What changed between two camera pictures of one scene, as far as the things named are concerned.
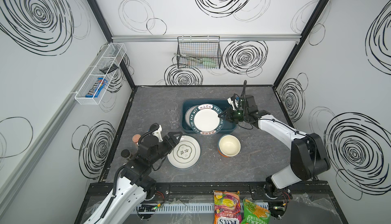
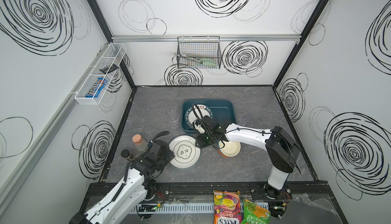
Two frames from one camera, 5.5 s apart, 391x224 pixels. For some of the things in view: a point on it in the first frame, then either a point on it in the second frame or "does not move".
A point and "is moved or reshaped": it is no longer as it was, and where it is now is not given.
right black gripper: (229, 114) to (204, 126)
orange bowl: (225, 156) does not move
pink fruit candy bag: (227, 207) does not move
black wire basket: (199, 52) does not move
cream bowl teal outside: (229, 145) does not move
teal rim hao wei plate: (204, 119) is moved or reshaped
